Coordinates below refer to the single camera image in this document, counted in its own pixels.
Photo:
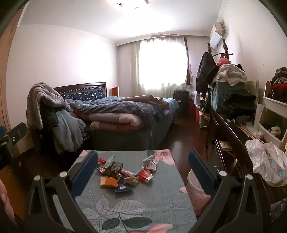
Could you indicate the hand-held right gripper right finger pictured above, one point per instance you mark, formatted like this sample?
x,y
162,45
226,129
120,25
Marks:
x,y
199,171

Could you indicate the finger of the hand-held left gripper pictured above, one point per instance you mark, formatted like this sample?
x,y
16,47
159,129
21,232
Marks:
x,y
18,133

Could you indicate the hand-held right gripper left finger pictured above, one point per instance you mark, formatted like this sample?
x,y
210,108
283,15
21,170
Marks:
x,y
84,173

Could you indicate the red foil wrapper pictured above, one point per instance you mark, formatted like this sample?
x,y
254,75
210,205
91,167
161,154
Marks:
x,y
102,160

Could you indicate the orange cardboard box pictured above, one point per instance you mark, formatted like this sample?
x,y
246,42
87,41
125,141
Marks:
x,y
108,181

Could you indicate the teal white wrapper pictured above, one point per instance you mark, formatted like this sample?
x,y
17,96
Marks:
x,y
110,161

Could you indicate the dark printed packet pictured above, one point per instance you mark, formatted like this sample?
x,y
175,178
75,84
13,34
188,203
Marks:
x,y
116,167

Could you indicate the blue plastic wrapper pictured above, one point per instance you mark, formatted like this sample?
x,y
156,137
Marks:
x,y
122,187

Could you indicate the pink tube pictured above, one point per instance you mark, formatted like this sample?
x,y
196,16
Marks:
x,y
127,173

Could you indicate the yellow-brown wrapper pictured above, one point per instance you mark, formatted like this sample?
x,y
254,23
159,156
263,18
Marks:
x,y
132,180

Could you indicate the white paper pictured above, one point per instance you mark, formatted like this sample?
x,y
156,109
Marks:
x,y
151,162

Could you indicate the red white carton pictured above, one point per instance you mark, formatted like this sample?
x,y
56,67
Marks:
x,y
145,175

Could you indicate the person's left hand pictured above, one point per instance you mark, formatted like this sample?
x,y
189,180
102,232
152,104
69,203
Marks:
x,y
5,199

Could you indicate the dark wooden dresser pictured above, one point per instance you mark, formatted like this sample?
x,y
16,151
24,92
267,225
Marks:
x,y
235,154

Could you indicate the grey fleece blanket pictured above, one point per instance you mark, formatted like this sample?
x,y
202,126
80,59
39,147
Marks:
x,y
43,98

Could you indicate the light blue garment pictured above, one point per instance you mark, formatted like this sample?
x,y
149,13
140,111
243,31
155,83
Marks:
x,y
67,132

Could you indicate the sofa with piled blankets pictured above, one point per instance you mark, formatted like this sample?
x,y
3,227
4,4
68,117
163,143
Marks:
x,y
125,136

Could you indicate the red box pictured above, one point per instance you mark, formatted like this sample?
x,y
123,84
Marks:
x,y
193,111

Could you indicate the floral grey tablecloth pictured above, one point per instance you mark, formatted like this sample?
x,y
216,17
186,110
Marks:
x,y
139,201

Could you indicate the folded pink quilt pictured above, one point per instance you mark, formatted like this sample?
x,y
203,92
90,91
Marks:
x,y
116,121

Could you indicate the wooden sticks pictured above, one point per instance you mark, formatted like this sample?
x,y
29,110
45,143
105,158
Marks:
x,y
248,132

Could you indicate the white plastic bag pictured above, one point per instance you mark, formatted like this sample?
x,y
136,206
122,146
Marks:
x,y
265,161

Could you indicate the black suitcase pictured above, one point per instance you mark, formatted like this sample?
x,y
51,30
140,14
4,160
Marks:
x,y
181,102

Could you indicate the white plastic container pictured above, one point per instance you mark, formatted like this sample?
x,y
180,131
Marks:
x,y
198,98

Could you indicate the blue duvet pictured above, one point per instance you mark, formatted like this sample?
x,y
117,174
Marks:
x,y
121,108

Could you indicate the white storage bin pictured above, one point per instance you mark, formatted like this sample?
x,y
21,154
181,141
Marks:
x,y
263,132
268,93

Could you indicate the starry blue pillow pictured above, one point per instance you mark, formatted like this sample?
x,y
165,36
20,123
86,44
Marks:
x,y
86,95

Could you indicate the dark folded clothes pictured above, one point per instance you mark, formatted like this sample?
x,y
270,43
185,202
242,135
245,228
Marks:
x,y
242,102

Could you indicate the orange bedside cabinet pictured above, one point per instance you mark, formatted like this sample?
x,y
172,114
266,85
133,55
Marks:
x,y
115,91

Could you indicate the beige blanket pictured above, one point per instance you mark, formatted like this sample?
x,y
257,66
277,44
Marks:
x,y
143,98

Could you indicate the black jacket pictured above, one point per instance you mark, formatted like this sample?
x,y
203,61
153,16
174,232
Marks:
x,y
204,71

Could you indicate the pile of white clothes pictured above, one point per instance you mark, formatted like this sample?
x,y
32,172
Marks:
x,y
231,75

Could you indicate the white sheer curtain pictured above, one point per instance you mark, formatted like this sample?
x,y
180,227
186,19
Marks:
x,y
163,65

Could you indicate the pink hat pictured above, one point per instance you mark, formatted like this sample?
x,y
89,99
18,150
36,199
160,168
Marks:
x,y
224,61

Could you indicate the wooden coat rack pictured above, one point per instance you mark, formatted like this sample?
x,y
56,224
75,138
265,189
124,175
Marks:
x,y
225,48

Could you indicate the white air conditioner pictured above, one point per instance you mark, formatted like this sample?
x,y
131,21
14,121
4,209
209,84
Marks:
x,y
216,37

